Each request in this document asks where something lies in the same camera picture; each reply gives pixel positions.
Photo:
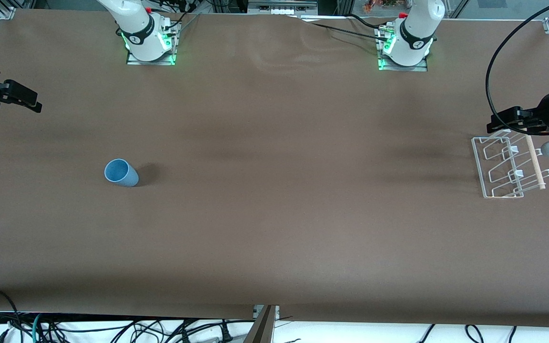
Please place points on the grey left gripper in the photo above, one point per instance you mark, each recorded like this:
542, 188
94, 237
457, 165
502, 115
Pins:
545, 109

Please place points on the light blue plastic cup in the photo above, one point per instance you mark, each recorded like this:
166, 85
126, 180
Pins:
121, 172

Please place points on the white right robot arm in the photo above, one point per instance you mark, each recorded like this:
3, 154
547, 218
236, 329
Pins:
136, 24

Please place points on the orange background items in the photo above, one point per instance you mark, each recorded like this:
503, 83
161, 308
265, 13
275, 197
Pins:
374, 5

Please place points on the brown table cover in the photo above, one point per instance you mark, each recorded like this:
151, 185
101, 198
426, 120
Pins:
274, 214

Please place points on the white power strip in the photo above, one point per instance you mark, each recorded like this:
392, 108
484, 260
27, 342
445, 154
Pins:
281, 9

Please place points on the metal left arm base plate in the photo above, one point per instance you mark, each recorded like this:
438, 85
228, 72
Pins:
422, 68

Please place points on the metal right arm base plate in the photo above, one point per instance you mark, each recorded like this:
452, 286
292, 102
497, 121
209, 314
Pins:
160, 62

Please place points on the metal frame bracket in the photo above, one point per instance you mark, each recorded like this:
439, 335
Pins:
257, 312

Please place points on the dark frame beam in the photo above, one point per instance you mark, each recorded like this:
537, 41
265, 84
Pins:
260, 331

